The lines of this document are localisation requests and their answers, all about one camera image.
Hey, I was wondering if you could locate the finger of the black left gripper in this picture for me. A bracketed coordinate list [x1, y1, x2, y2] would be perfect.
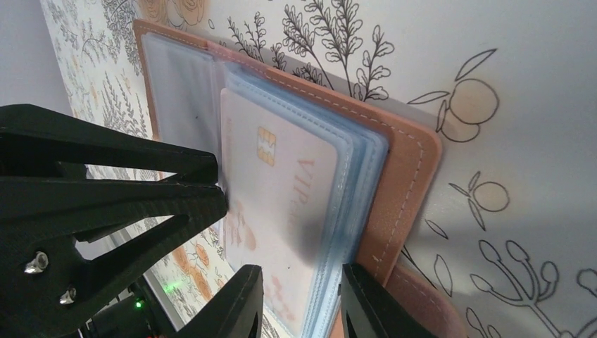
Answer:
[1, 104, 218, 184]
[1, 179, 228, 337]

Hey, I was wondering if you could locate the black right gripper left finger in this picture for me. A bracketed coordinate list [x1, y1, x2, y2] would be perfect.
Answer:
[175, 264, 263, 338]

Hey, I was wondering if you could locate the tan leather card holder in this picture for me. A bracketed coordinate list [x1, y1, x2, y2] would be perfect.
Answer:
[133, 20, 467, 337]

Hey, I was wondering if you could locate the floral patterned table mat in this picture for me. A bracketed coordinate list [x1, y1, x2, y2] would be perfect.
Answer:
[41, 1, 596, 337]

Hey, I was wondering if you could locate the white VIP chip card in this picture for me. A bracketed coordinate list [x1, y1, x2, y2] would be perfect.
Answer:
[221, 89, 337, 336]

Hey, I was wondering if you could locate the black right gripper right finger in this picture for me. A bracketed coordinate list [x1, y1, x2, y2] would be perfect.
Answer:
[340, 263, 434, 338]

